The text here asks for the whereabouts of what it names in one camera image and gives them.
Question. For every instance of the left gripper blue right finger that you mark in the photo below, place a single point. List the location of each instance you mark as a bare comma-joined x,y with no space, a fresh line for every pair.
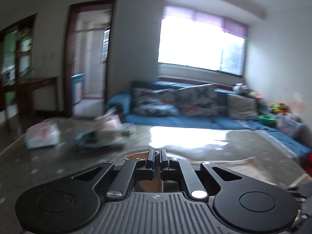
164,164

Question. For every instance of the dark wooden display cabinet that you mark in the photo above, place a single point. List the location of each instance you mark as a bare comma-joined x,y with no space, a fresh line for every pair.
16,55

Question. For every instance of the butterfly print cushion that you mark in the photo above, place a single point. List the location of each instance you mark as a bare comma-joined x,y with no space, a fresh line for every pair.
154,103
198,100

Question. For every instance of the white plush toy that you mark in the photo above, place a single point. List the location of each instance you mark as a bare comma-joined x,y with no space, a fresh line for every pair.
241,89

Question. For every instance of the blue sofa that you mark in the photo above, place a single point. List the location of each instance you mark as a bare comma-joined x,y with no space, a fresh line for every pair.
123,103

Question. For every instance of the beige grey cushion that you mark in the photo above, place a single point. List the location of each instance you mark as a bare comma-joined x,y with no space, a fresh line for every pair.
241,108

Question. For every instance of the butterfly print cushion left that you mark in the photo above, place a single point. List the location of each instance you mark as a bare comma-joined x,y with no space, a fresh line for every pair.
154,103

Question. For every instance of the window with green frame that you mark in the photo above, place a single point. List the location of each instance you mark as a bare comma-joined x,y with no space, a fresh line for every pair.
201,40

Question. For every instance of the pink tissue pack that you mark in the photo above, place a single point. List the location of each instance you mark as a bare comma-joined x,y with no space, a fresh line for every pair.
110,121

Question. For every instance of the dark wooden sideboard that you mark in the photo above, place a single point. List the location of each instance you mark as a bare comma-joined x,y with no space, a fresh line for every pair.
24,91

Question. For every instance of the butterfly print cushion right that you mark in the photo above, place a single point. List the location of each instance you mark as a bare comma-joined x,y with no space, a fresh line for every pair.
198,100

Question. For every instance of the white pink plastic bag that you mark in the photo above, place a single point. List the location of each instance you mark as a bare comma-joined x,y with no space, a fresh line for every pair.
42,135

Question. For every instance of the red plastic stool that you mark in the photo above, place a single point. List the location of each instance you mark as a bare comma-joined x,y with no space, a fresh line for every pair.
307,166

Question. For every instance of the blue white small cabinet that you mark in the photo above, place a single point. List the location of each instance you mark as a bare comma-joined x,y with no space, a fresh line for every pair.
77,86

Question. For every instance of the teal tray with boxes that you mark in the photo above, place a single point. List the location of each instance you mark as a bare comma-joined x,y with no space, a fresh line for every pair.
106,138

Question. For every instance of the green toy on sofa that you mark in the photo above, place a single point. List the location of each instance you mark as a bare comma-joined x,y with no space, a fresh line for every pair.
267,120

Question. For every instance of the clear plastic storage box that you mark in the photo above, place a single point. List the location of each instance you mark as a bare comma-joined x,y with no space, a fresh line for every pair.
290,125

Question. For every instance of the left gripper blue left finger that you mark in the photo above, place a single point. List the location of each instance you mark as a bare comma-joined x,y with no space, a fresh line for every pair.
150,164

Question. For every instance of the dark wooden door frame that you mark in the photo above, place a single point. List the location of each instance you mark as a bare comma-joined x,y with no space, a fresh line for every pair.
86,49

